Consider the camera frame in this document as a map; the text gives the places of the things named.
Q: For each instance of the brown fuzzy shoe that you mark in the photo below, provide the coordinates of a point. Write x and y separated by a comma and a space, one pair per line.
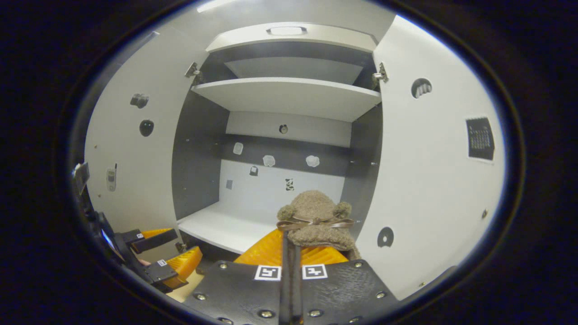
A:
316, 207

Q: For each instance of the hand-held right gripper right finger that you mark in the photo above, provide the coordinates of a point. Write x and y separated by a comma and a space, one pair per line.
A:
347, 289

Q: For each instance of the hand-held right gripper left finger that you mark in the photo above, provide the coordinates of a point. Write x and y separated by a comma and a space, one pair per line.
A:
235, 293

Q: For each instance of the white cabinet drawer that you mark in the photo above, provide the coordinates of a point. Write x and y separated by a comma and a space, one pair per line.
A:
334, 38

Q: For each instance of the white shoe cabinet door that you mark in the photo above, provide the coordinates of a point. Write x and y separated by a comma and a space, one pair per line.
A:
140, 158
429, 189

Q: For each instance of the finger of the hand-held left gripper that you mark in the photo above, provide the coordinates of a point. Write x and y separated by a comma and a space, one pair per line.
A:
156, 240
180, 266

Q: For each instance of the white cabinet shelf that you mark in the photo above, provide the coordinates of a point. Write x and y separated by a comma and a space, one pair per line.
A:
289, 97

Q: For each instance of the white shoe cabinet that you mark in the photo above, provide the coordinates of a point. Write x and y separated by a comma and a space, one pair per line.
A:
271, 198

